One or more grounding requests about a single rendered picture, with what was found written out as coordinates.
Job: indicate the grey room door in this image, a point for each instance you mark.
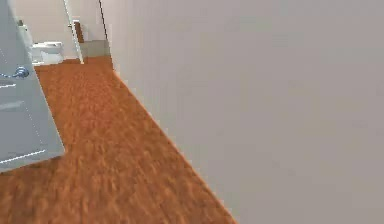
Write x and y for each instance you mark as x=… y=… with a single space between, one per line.
x=20 y=126

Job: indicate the white room door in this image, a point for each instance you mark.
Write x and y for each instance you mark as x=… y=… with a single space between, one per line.
x=74 y=33

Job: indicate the white toilet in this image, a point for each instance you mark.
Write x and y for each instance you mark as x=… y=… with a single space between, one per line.
x=46 y=51

